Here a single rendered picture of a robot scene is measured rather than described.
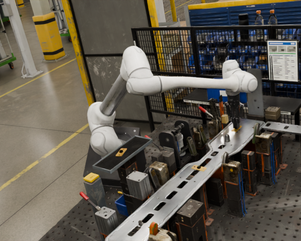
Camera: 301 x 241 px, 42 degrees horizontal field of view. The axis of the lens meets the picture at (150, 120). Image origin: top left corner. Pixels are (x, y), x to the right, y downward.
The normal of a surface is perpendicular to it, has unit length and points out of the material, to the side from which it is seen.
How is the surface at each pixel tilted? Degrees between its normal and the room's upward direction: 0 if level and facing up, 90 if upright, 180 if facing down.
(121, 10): 90
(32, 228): 0
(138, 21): 91
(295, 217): 0
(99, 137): 50
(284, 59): 90
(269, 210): 0
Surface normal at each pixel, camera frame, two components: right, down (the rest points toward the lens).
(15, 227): -0.18, -0.90
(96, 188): 0.78, 0.13
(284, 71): -0.61, 0.43
